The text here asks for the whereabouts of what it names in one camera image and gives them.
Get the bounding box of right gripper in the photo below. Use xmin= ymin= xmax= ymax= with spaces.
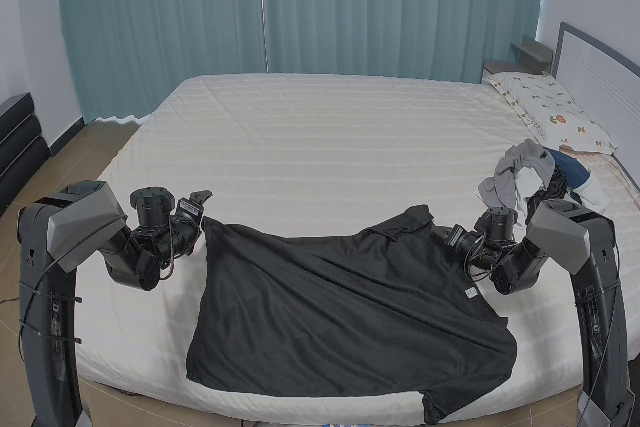
xmin=442 ymin=225 xmax=476 ymax=258

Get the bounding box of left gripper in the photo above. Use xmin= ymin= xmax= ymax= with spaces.
xmin=167 ymin=189 xmax=214 ymax=258

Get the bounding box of black T-shirt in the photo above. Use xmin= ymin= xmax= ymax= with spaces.
xmin=185 ymin=204 xmax=518 ymax=425

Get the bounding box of pile of clothes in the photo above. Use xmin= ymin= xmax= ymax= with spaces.
xmin=477 ymin=139 xmax=609 ymax=230

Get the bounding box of bed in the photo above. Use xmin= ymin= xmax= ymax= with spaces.
xmin=74 ymin=21 xmax=640 ymax=426

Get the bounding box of white printed pillow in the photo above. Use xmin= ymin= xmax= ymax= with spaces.
xmin=481 ymin=71 xmax=619 ymax=153

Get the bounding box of black chest of drawers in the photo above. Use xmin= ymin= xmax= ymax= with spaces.
xmin=0 ymin=92 xmax=51 ymax=218

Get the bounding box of grey bedside table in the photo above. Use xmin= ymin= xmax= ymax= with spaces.
xmin=482 ymin=35 xmax=555 ymax=83

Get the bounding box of black cable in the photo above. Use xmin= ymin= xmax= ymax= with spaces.
xmin=17 ymin=214 xmax=128 ymax=361

